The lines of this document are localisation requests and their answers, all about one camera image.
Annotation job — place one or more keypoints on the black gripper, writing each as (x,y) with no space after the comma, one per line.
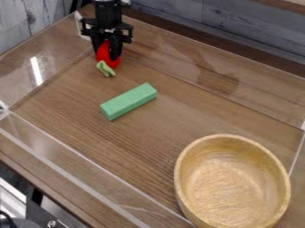
(109,23)

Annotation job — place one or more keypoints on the red plush radish toy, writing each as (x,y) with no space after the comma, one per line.
(105,63)

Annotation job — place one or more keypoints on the green rectangular block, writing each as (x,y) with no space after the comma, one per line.
(129,101)

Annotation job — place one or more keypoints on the wooden bowl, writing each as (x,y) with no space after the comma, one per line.
(232,184)

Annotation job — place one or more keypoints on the clear acrylic tray wall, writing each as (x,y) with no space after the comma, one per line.
(109,169)

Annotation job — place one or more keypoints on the black table leg bracket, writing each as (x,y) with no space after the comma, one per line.
(38,214)

